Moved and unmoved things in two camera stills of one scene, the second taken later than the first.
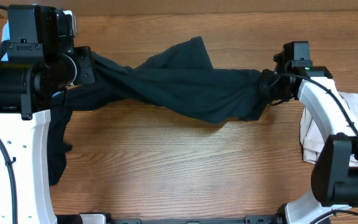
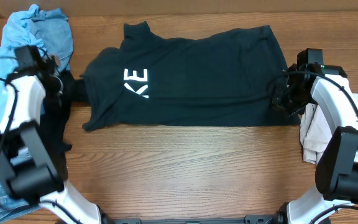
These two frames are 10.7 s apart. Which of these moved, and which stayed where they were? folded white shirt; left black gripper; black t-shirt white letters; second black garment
Moved: left black gripper; black t-shirt white letters
Stayed: second black garment; folded white shirt
